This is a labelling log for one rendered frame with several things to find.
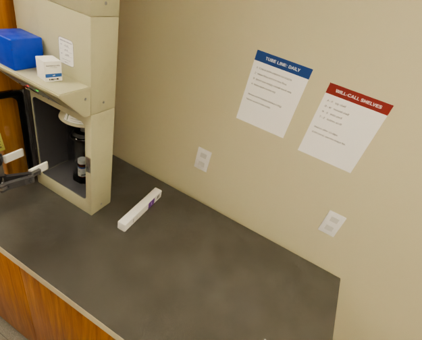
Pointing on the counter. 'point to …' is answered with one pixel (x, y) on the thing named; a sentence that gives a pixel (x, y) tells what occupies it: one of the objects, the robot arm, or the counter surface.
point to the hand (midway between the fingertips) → (30, 160)
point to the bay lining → (51, 134)
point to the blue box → (15, 48)
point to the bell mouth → (70, 120)
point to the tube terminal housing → (105, 124)
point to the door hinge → (31, 125)
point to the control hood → (53, 88)
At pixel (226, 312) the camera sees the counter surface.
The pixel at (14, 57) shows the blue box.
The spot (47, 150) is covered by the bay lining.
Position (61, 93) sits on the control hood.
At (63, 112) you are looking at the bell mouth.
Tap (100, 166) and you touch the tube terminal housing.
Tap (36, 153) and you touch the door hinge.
